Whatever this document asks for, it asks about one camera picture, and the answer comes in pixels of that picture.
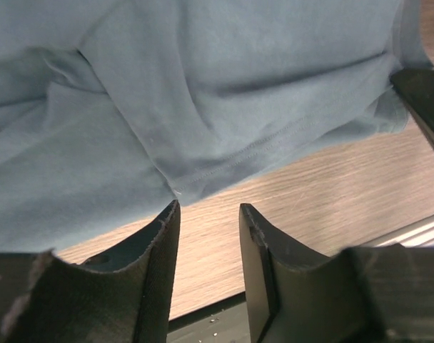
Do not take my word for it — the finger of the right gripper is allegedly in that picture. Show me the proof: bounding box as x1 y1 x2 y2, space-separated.
390 69 434 151

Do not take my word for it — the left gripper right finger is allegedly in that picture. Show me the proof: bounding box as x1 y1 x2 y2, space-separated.
239 204 434 342

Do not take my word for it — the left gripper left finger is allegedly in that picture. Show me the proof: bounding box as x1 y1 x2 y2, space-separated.
0 202 181 343

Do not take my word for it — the blue-grey t-shirt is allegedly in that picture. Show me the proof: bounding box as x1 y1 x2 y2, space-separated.
0 1 432 252

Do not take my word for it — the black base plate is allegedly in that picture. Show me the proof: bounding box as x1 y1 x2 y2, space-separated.
166 292 251 343

